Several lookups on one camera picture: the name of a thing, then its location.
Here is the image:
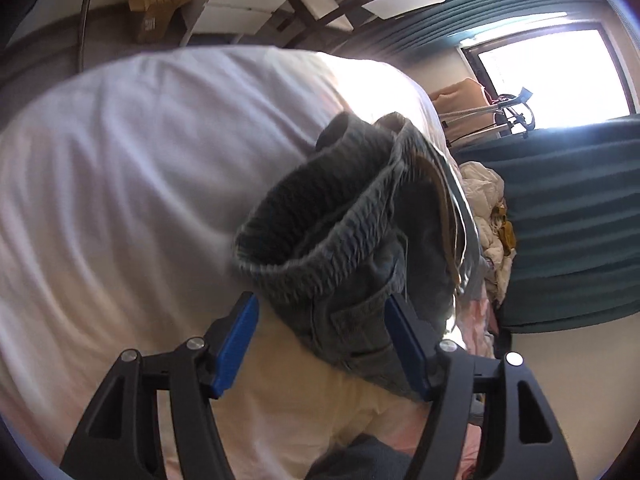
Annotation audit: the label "metal floor pole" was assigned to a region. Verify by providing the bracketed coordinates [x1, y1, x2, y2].
[76, 0, 91, 74]

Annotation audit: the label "lower teal curtain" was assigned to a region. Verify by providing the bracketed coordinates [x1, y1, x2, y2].
[454, 115, 640, 334]

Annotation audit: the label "cream clothes pile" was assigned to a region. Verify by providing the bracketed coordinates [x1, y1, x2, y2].
[459, 162, 516, 307]

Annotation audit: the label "tan cardboard box by window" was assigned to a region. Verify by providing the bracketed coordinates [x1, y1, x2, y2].
[428, 78, 495, 143]

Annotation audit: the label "white pink bed sheet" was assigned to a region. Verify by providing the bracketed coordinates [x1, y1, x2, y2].
[0, 44, 482, 480]

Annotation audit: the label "teal curtain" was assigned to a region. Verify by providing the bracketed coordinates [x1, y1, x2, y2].
[454, 115, 640, 334]
[335, 0, 605, 66]

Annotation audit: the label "grey denim jeans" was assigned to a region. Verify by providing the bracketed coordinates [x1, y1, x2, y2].
[233, 113, 486, 398]

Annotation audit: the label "mustard yellow garment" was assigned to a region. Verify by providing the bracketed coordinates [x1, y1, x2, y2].
[491, 200, 516, 255]

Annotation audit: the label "upper teal curtain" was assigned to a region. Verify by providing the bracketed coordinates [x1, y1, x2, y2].
[335, 0, 605, 66]

